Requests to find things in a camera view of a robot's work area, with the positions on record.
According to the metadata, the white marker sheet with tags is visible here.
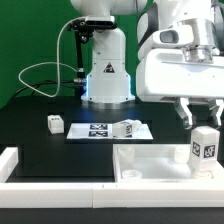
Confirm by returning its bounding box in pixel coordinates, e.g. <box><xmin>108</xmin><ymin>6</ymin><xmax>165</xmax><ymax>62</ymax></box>
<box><xmin>67</xmin><ymin>123</ymin><xmax>153</xmax><ymax>140</ymax></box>

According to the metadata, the white cable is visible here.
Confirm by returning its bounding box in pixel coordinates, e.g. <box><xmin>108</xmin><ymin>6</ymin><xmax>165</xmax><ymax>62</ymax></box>
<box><xmin>18</xmin><ymin>17</ymin><xmax>86</xmax><ymax>99</ymax></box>

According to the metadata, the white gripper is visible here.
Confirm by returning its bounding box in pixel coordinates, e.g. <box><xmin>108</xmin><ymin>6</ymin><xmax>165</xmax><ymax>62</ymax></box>
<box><xmin>136</xmin><ymin>49</ymin><xmax>224</xmax><ymax>130</ymax></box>

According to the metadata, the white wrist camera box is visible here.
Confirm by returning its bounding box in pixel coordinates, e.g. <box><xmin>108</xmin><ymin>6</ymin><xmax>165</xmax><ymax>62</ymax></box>
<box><xmin>139</xmin><ymin>24</ymin><xmax>194</xmax><ymax>60</ymax></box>

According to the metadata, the black camera on stand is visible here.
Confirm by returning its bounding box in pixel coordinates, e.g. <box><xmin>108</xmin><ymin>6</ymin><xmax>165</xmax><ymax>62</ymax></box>
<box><xmin>85</xmin><ymin>16</ymin><xmax>117</xmax><ymax>30</ymax></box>

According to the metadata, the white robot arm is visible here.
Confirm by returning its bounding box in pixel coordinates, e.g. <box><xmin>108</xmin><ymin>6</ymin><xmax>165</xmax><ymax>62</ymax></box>
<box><xmin>70</xmin><ymin>0</ymin><xmax>224</xmax><ymax>129</ymax></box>

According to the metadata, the white U-shaped obstacle fence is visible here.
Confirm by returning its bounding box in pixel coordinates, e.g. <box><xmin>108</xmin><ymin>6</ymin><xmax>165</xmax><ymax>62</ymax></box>
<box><xmin>0</xmin><ymin>147</ymin><xmax>224</xmax><ymax>208</ymax></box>

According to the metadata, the black cable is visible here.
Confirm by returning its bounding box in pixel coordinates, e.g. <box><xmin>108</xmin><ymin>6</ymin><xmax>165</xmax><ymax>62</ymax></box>
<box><xmin>9</xmin><ymin>79</ymin><xmax>83</xmax><ymax>101</ymax></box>

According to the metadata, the black camera stand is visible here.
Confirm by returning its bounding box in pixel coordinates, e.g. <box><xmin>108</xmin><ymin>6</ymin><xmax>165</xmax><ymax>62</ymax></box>
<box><xmin>66</xmin><ymin>18</ymin><xmax>118</xmax><ymax>98</ymax></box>

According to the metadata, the white square tabletop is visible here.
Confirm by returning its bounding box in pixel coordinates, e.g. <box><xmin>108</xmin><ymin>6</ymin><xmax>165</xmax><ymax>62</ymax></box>
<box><xmin>113</xmin><ymin>144</ymin><xmax>224</xmax><ymax>183</ymax></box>

